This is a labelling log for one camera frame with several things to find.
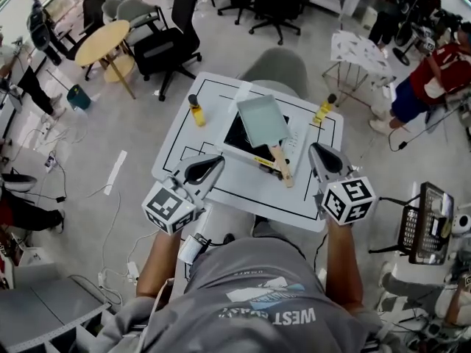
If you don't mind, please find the black standing fan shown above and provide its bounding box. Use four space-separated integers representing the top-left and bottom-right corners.
392 20 417 68

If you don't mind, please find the yellow oil bottle black cap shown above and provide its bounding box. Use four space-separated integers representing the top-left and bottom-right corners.
187 93 207 127

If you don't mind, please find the black mesh office chair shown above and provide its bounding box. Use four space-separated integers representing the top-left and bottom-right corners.
132 0 202 102

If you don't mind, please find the black wire basket cart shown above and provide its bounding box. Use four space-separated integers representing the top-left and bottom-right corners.
369 181 456 266

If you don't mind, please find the round wooden table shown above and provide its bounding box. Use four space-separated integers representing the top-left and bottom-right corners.
74 19 137 100

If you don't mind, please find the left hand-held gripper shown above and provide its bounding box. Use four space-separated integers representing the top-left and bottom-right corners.
141 154 226 237

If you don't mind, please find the white waist-worn device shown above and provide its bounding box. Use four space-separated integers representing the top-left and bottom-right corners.
177 232 210 266

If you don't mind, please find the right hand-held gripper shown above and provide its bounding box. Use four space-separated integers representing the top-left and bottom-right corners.
308 142 377 227

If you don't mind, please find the grey upholstered chair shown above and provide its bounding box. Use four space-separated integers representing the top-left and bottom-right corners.
238 47 310 99

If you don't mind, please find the person's right forearm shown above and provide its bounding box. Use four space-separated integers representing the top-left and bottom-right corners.
325 217 365 314

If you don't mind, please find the grey storage cabinet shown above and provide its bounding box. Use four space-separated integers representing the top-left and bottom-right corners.
0 263 111 353

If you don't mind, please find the white tape strip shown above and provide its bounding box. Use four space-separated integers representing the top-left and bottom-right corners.
103 149 128 196

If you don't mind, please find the yellow square bottle brown cap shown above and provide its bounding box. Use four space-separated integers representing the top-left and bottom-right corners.
312 93 338 126

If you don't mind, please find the person's left forearm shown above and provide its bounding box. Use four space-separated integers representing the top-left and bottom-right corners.
135 229 185 299

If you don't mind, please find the grey-green armchair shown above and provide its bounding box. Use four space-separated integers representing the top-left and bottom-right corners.
116 0 169 46

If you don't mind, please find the patterned wire-leg side table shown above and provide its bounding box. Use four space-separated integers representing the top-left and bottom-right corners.
322 29 394 108

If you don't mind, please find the small white round device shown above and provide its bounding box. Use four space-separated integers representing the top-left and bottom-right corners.
450 213 471 237

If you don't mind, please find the person's grey printed shirt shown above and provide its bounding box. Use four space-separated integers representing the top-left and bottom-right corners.
99 237 383 353

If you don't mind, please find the grey rectangular frying pan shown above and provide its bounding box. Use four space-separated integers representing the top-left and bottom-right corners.
235 93 295 189

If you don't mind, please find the white induction stove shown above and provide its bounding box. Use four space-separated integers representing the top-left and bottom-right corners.
214 114 310 178

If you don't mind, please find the translucent tape piece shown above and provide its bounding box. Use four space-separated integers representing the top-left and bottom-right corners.
235 80 255 102

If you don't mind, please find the teal waste bin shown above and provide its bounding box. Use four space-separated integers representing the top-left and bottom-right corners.
66 84 92 112

